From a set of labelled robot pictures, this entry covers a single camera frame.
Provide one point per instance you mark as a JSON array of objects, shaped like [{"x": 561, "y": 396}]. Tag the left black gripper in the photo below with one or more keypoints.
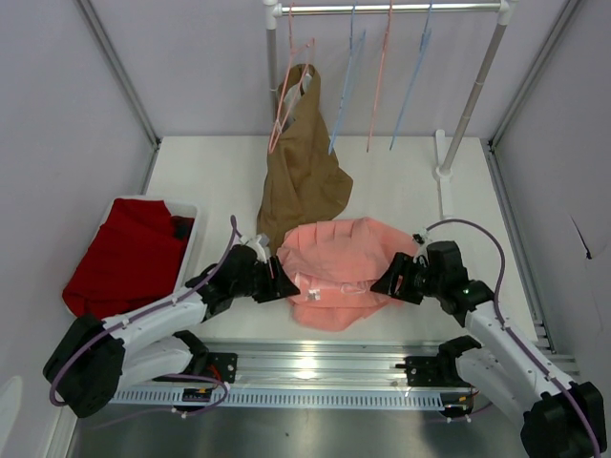
[{"x": 278, "y": 287}]

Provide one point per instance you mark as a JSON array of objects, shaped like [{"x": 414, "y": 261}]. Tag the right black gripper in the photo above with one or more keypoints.
[{"x": 403, "y": 275}]

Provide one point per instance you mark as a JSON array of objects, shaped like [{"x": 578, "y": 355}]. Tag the pink pleated skirt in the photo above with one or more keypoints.
[{"x": 334, "y": 264}]

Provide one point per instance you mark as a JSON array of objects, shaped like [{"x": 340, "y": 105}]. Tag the blue wire hanger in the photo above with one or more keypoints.
[
  {"x": 422, "y": 50},
  {"x": 355, "y": 50}
]

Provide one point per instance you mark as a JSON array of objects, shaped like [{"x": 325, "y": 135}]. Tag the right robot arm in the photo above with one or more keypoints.
[{"x": 555, "y": 415}]

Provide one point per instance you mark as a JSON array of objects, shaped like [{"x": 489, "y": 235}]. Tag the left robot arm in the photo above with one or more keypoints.
[{"x": 98, "y": 357}]

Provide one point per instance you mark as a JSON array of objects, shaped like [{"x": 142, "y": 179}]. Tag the brown skirt on hanger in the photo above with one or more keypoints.
[{"x": 304, "y": 182}]

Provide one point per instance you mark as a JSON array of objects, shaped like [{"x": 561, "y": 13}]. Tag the pink hanger holding brown skirt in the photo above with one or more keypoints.
[{"x": 298, "y": 74}]

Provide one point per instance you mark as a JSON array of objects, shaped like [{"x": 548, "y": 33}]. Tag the red garment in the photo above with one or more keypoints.
[{"x": 133, "y": 260}]

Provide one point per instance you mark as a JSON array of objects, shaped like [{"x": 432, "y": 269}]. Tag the white metal clothes rack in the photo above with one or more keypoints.
[{"x": 445, "y": 148}]

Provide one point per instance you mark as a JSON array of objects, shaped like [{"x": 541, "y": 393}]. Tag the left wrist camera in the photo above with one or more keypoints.
[{"x": 259, "y": 244}]

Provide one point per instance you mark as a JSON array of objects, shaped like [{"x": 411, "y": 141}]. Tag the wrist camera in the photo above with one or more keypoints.
[
  {"x": 259, "y": 244},
  {"x": 422, "y": 240}
]

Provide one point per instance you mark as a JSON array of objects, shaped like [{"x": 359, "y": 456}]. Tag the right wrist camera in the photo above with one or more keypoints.
[{"x": 422, "y": 240}]

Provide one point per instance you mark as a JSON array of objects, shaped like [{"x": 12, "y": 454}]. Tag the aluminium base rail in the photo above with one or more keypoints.
[{"x": 333, "y": 365}]

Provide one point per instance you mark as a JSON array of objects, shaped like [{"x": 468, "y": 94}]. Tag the slotted cable duct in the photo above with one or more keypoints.
[{"x": 300, "y": 398}]

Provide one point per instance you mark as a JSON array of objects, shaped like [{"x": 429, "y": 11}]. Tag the pink wire hanger middle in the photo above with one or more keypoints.
[{"x": 380, "y": 75}]

